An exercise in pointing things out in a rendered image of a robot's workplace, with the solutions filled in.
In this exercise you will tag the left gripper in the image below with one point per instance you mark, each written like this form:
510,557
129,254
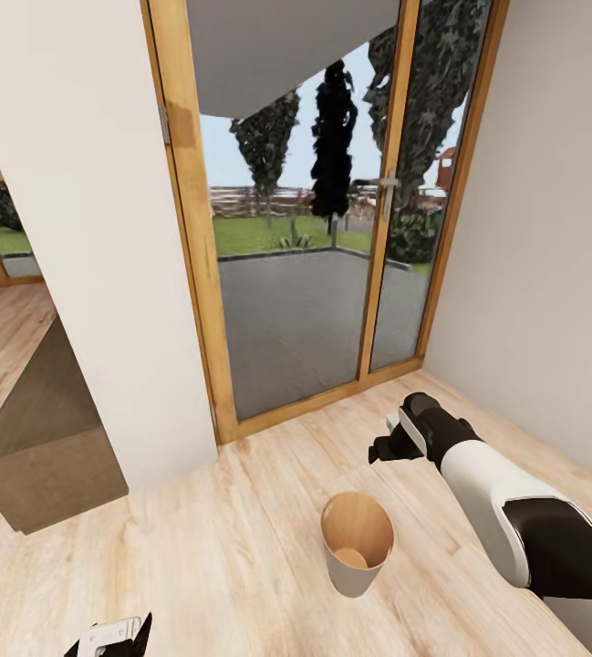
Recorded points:
135,647

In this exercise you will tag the trash can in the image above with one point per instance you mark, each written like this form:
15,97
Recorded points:
358,537

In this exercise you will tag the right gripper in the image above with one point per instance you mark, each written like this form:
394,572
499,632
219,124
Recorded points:
390,448

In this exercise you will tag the cabinet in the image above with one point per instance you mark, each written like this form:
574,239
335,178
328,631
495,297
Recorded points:
56,460

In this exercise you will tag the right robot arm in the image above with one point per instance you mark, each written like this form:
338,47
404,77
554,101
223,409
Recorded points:
535,537

